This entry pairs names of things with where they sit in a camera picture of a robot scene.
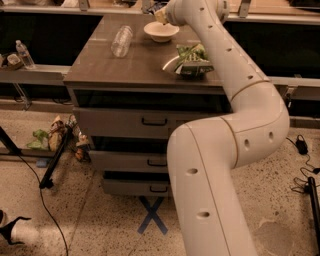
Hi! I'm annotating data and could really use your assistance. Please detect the white paper bowl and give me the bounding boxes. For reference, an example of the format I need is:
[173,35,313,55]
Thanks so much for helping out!
[144,21,179,43]

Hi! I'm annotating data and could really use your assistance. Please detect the brown snack bag on floor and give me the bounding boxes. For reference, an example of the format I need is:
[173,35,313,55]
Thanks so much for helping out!
[48,116,66,151]

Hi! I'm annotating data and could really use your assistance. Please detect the grey drawer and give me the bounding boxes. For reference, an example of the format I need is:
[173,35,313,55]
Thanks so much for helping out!
[89,151,168,173]
[102,179,172,197]
[73,107,217,139]

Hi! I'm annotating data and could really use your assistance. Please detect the snack packets beside cabinet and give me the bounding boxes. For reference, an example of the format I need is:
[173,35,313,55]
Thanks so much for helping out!
[67,115,91,162]

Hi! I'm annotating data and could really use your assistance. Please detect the green bag on floor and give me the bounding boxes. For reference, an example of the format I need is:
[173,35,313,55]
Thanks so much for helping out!
[27,129,49,150]

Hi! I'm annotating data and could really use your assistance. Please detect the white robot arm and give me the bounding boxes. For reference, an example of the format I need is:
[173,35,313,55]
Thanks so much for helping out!
[156,0,290,256]

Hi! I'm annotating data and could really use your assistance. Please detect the green chip bag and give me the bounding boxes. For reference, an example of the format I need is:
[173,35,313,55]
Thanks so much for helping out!
[174,44,214,77]

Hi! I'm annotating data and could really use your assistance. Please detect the bottom grey drawer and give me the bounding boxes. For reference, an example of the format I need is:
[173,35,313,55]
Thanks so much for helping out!
[102,179,172,197]

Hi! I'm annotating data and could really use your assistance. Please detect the small upright water bottle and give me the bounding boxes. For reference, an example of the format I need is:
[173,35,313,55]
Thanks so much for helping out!
[16,40,35,69]

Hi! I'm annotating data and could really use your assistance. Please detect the blue tape cross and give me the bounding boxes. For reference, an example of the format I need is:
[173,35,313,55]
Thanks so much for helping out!
[137,196,168,235]

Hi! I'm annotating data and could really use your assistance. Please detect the black white object bottom left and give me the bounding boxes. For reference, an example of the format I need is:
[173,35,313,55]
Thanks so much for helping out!
[0,210,34,246]

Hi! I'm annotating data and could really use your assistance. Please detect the black stand right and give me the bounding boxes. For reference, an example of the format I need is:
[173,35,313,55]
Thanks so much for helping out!
[308,177,320,256]

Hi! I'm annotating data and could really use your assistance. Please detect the grey drawer cabinet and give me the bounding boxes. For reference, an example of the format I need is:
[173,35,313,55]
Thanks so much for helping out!
[64,14,231,184]

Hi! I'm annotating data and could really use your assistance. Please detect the clear plastic water bottle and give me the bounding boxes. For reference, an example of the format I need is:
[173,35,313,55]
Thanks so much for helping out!
[111,25,133,58]

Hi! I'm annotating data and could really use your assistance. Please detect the small bowl on shelf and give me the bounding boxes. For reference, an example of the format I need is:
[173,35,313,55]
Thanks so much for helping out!
[0,53,23,71]

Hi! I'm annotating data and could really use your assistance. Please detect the middle grey drawer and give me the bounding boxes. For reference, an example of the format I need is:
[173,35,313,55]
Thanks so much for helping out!
[89,151,168,173]

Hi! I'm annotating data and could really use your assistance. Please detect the black floor cable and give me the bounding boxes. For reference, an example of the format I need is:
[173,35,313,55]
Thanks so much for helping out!
[16,153,70,256]

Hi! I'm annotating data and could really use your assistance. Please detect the top grey drawer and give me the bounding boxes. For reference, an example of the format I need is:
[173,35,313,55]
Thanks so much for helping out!
[73,107,217,139]

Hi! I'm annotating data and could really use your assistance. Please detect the black power adapter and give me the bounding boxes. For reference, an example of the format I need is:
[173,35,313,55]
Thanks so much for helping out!
[295,135,308,155]

